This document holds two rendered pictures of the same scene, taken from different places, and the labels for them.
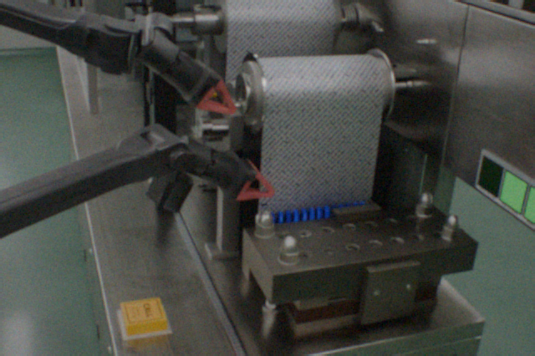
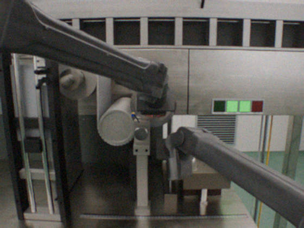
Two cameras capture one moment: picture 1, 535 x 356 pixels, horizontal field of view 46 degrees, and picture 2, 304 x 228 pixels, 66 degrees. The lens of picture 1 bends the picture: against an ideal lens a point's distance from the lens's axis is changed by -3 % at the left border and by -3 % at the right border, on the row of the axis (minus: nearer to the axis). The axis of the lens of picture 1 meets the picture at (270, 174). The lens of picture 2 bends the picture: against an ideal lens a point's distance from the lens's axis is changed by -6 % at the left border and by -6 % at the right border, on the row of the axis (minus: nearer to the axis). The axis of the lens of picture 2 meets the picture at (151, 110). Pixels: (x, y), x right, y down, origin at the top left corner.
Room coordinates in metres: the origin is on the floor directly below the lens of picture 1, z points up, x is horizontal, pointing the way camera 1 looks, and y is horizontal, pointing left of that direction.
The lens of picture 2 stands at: (0.86, 0.77, 1.39)
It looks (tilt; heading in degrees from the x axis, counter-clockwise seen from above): 11 degrees down; 291
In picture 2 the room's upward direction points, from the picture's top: straight up
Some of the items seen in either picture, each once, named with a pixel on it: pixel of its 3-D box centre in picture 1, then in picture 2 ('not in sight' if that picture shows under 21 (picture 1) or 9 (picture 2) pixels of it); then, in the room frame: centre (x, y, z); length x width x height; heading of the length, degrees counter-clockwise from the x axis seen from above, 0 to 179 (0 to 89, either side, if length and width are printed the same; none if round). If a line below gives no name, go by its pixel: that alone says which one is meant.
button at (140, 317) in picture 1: (143, 316); not in sight; (0.90, 0.21, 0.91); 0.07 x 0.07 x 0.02; 21
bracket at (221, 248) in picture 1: (222, 185); (142, 167); (1.15, 0.09, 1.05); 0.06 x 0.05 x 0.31; 111
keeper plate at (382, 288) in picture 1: (389, 292); not in sight; (0.94, -0.22, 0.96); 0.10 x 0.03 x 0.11; 111
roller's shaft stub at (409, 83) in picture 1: (392, 86); not in sight; (1.24, -0.23, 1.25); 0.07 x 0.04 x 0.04; 111
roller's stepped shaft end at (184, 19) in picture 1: (178, 21); (65, 80); (1.34, 0.21, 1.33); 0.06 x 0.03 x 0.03; 111
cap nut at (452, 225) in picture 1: (452, 225); not in sight; (1.04, -0.34, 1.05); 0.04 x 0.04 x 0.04
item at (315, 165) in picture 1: (319, 170); (169, 134); (1.12, -0.09, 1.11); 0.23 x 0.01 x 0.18; 111
